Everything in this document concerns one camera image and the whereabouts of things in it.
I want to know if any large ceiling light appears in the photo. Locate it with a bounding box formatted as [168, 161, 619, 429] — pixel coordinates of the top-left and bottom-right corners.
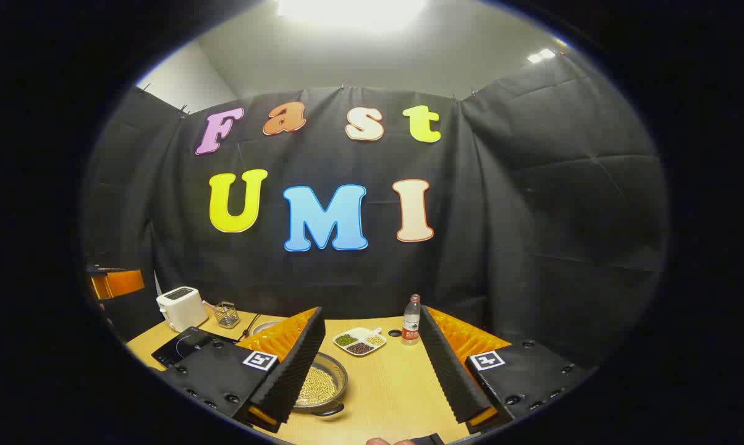
[276, 0, 428, 32]

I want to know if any steel pot with black handles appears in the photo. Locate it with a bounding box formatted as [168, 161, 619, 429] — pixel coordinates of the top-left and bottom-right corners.
[292, 351, 349, 417]

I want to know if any pile of soybeans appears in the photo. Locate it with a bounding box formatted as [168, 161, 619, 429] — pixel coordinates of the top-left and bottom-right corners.
[295, 366, 339, 407]

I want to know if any white toaster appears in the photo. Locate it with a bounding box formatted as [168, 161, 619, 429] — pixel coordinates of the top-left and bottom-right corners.
[156, 286, 209, 333]

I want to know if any wire mesh basket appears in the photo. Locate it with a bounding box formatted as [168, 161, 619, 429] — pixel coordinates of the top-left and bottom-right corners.
[214, 301, 241, 329]

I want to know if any clear water bottle red label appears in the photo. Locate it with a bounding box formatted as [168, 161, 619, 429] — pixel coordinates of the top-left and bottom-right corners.
[401, 294, 422, 345]

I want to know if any black induction cooktop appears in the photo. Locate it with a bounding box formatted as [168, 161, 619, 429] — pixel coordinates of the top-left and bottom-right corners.
[151, 327, 240, 370]

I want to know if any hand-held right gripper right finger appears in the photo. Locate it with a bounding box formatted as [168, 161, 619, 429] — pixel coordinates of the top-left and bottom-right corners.
[418, 305, 595, 433]

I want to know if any white divided dish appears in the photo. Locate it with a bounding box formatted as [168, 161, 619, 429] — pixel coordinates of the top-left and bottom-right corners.
[333, 327, 387, 357]

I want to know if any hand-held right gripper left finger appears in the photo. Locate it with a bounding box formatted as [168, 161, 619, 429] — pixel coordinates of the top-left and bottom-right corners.
[159, 307, 326, 433]

